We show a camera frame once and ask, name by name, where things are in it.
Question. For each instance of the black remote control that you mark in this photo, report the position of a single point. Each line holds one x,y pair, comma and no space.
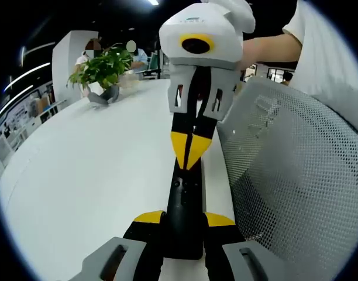
185,216

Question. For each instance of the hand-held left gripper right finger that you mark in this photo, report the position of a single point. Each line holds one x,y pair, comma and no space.
228,251

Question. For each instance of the person in white shirt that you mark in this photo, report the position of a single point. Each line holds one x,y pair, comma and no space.
328,52

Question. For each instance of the grey mesh office chair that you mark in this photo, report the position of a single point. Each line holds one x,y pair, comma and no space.
290,175

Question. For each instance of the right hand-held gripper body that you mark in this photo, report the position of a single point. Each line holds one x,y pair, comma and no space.
223,26

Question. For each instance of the long ceiling light strip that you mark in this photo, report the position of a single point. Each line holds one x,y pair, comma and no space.
27,76
13,101
38,48

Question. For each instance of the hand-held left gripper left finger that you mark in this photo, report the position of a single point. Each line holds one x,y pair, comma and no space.
138,248

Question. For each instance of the green potted plant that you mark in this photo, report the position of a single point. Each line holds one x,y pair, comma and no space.
104,65

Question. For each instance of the white pillar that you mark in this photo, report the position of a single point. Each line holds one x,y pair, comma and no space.
63,70

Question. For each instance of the grey curved stand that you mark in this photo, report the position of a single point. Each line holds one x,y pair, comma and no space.
107,95

